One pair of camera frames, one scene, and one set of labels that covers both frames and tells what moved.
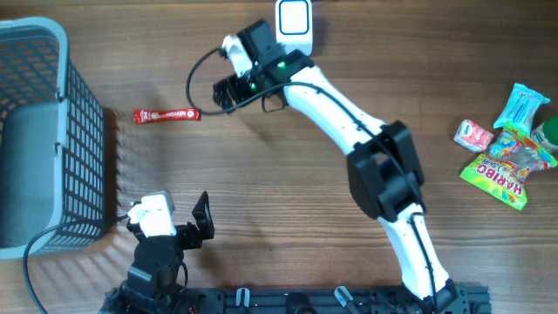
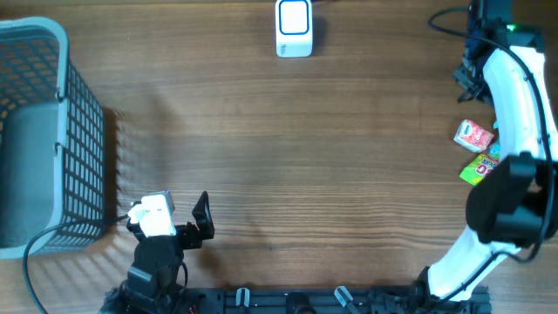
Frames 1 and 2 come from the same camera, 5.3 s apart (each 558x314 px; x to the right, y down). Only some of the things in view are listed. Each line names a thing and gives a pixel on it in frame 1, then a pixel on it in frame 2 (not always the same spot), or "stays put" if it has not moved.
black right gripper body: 243,87 → 466,74
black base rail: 473,299 stays put
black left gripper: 194,238 stays put
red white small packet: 473,135 stays put
